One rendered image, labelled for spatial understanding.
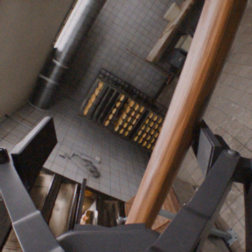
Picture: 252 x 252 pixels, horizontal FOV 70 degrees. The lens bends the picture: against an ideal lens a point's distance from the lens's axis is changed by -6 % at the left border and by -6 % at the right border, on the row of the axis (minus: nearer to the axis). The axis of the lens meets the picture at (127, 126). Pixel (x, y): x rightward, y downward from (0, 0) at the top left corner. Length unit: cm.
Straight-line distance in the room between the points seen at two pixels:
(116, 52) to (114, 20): 79
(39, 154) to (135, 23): 515
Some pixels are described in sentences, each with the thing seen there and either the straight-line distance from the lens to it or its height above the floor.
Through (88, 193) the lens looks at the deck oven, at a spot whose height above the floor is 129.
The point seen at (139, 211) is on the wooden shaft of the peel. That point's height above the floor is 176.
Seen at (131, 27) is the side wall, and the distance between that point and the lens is 525.
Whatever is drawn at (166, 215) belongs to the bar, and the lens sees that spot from 167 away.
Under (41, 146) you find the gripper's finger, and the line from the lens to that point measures 18.
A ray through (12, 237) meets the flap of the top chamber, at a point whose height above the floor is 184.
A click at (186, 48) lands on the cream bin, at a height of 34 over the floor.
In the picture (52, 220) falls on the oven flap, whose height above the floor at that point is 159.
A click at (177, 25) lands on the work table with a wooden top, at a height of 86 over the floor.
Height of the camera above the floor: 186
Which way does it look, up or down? 16 degrees down
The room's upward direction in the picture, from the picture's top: 61 degrees counter-clockwise
